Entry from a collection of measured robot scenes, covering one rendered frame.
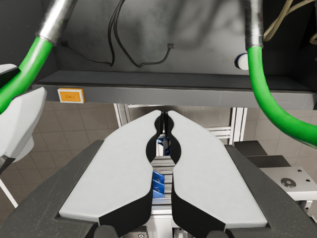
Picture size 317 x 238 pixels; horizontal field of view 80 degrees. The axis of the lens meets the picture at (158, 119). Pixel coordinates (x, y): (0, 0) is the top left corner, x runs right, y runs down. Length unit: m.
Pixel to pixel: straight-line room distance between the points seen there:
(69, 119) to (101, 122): 0.26
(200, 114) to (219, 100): 0.86
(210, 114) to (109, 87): 0.96
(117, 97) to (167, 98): 0.11
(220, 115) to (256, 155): 0.63
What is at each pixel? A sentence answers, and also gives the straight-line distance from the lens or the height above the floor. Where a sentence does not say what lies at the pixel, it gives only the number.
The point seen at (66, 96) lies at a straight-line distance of 0.46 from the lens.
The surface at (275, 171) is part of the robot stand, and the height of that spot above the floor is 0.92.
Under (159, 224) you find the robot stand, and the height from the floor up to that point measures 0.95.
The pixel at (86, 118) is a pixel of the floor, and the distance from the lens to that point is 1.66.
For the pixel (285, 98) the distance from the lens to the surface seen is 0.49.
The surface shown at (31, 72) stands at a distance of 0.19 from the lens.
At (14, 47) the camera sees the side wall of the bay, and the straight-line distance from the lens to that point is 0.48.
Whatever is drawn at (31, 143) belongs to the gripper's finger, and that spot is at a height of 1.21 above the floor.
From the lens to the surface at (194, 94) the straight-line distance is 0.42.
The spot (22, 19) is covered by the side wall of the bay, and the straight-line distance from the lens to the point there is 0.52.
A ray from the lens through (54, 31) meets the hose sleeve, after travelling 0.20.
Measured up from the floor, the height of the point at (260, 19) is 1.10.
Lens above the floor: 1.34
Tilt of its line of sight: 61 degrees down
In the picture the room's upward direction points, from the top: 175 degrees counter-clockwise
